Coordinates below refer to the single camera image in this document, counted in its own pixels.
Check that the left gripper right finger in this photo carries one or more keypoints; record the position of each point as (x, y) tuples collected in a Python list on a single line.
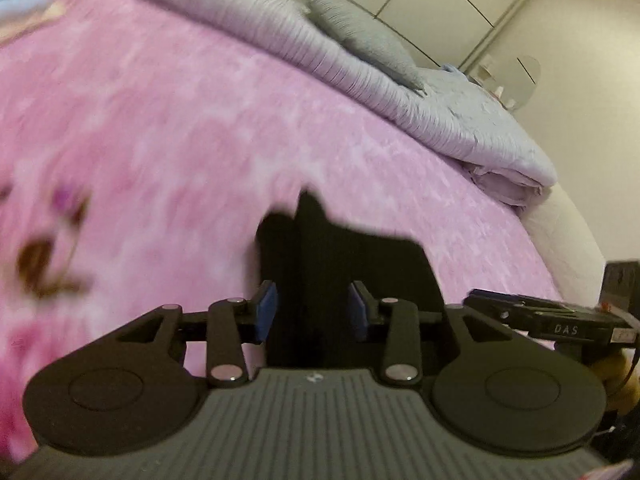
[(368, 313)]

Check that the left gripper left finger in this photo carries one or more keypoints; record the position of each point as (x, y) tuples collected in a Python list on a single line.
[(245, 320)]

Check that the black garment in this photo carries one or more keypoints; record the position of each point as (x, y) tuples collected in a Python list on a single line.
[(312, 261)]

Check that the person's right hand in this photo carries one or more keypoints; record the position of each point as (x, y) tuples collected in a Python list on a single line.
[(622, 392)]

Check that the white quilted headboard cushion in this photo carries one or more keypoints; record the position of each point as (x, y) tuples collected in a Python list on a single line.
[(566, 244)]

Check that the pink rose bed blanket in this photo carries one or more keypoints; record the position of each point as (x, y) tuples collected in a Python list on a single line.
[(139, 151)]

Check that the lilac folded quilt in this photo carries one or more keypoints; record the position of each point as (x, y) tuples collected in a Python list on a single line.
[(451, 116)]

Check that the grey pillow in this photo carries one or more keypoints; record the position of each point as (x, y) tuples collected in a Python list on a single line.
[(367, 39)]

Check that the oval wall mirror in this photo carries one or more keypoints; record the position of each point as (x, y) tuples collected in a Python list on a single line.
[(512, 81)]

